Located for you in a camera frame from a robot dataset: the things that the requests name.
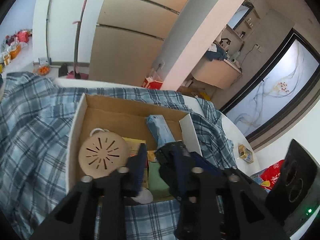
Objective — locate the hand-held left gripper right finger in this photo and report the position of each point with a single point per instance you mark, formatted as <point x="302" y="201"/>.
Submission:
<point x="180" y="177"/>

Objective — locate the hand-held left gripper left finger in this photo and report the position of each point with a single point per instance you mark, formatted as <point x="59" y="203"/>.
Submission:
<point x="138" y="172"/>

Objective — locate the green disc sleeve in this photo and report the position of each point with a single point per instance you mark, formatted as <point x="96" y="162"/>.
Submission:
<point x="157" y="182"/>

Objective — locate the small black box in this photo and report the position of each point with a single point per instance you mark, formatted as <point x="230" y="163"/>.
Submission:
<point x="165" y="160"/>

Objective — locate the red cigarette pack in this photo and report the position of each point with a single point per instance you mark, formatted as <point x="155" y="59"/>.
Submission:
<point x="133" y="146"/>

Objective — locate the round tan slotted disc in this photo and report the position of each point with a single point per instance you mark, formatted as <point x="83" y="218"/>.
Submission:
<point x="100" y="155"/>

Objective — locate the light blue tissue pack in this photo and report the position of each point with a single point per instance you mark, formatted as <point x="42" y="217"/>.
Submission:
<point x="158" y="130"/>

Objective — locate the cardboard box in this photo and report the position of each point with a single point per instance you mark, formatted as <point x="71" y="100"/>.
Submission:
<point x="112" y="115"/>

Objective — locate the red iced tea bottle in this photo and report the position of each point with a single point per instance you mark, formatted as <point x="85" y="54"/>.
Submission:
<point x="275" y="167"/>

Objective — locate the colourful snack packet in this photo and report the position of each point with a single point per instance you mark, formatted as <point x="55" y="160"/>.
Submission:
<point x="263" y="183"/>

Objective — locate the yellow bag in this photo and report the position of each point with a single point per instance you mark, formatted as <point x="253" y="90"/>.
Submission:
<point x="205" y="95"/>

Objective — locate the red white carton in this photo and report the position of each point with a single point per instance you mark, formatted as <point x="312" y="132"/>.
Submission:
<point x="152" y="83"/>

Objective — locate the beige vanity cabinet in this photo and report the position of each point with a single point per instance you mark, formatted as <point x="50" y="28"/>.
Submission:
<point x="217" y="76"/>

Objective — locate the black-framed glass door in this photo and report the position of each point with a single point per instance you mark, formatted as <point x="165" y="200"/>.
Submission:
<point x="280" y="80"/>

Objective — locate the blue plaid cloth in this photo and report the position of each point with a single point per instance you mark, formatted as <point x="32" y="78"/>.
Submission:
<point x="32" y="130"/>

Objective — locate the white hair dryer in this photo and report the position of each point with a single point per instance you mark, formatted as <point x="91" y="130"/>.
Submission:
<point x="235" y="61"/>

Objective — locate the blue clothes pile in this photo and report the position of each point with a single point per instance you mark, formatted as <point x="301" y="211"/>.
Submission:
<point x="216" y="52"/>

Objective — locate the gold refrigerator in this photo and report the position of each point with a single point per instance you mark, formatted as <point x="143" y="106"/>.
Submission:
<point x="125" y="42"/>

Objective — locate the black faucet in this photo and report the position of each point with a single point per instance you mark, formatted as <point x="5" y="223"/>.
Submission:
<point x="225" y="41"/>

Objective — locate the brown broom stick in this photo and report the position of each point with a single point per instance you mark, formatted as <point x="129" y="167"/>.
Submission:
<point x="78" y="37"/>

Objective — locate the bathroom mirror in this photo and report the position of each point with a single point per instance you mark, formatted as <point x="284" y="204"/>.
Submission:
<point x="238" y="17"/>

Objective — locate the low white wall outlet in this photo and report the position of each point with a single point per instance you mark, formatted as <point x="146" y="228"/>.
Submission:
<point x="160" y="65"/>

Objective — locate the beige wall shelf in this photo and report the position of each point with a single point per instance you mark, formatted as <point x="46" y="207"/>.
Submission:
<point x="250" y="23"/>

